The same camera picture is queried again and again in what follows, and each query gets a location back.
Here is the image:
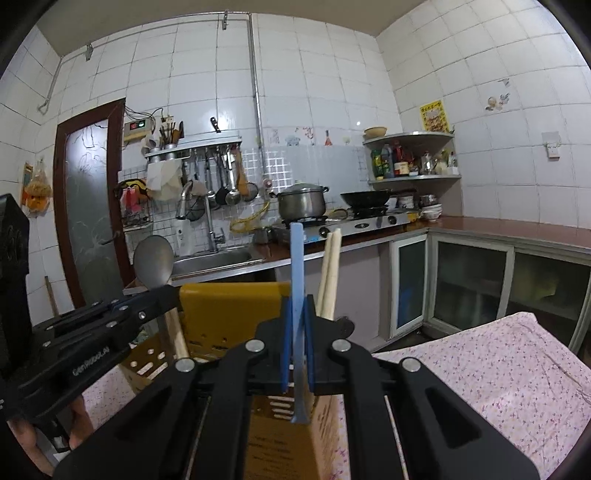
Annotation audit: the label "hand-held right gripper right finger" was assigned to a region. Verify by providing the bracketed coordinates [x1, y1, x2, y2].
[302, 298, 541, 480]

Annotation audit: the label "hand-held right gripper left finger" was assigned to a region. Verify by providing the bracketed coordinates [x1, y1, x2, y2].
[53, 295, 296, 480]

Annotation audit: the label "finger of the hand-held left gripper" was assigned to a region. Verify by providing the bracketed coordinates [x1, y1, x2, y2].
[31, 292, 184, 366]
[88, 285, 182, 309]

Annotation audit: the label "grey metal spoon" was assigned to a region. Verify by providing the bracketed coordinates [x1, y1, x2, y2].
[133, 234, 177, 344]

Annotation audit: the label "yellow slotted utensil holder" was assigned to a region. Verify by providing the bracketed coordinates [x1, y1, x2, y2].
[119, 281, 345, 480]

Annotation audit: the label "beige wooden chopstick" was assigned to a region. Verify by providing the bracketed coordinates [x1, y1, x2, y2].
[316, 232, 335, 312]
[323, 229, 344, 320]
[165, 308, 191, 362]

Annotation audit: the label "light blue plastic fork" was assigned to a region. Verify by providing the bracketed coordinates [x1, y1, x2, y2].
[289, 222, 311, 424]

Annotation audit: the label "person's left hand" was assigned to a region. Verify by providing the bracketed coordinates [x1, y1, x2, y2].
[7, 394, 95, 477]

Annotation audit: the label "white plastic dispenser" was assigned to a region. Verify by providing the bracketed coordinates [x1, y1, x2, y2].
[174, 218, 196, 258]

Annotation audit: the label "steel kitchen sink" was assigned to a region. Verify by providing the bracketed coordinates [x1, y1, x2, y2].
[170, 246, 267, 281]

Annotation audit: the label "chrome faucet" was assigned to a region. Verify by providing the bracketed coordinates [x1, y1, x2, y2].
[175, 181, 227, 253]

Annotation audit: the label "brown framed glass door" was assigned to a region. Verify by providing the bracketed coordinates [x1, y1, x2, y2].
[52, 97, 136, 309]

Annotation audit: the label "white hanging cloth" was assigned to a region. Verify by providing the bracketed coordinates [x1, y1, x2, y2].
[146, 161, 184, 202]

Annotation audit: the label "hanging ladles and strainers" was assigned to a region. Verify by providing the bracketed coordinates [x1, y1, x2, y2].
[182, 147, 260, 221]

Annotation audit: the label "steel gas stove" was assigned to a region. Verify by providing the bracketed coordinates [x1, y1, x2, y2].
[272, 209, 417, 244]

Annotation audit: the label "steel pot with lid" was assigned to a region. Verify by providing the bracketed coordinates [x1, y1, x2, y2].
[270, 183, 330, 221]

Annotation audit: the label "orange mesh bag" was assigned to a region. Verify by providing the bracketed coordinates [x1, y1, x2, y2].
[21, 158, 51, 219]

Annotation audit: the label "black wok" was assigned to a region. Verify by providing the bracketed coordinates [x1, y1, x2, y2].
[340, 188, 394, 209]

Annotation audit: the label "pink floral tablecloth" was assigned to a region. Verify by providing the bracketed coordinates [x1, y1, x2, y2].
[81, 311, 591, 480]

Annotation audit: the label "glass fronted kitchen cabinet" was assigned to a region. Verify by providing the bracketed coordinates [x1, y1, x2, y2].
[387, 215, 591, 354]

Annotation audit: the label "red sauce bottle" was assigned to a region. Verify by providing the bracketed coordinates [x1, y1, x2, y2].
[393, 142, 412, 177]

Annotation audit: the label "metal water pipe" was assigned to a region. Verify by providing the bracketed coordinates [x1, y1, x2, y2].
[38, 10, 269, 182]

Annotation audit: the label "grey corner shelf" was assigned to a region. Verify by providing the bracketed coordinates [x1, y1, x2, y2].
[362, 131, 463, 186]

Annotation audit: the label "wire wall basket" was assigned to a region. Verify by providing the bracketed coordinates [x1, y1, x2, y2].
[117, 178, 154, 232]

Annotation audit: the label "yellow hose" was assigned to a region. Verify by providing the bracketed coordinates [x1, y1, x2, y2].
[229, 200, 270, 234]

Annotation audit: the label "metal wall utensil rack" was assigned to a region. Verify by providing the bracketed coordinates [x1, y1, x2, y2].
[142, 116, 244, 161]

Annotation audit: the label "wall controller with red display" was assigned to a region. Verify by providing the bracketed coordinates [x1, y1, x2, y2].
[122, 117, 156, 144]

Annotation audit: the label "yellow wall poster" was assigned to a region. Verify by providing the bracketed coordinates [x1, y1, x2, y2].
[419, 99, 450, 134]

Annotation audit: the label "white wall socket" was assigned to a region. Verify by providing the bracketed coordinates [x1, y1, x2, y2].
[540, 131, 562, 160]

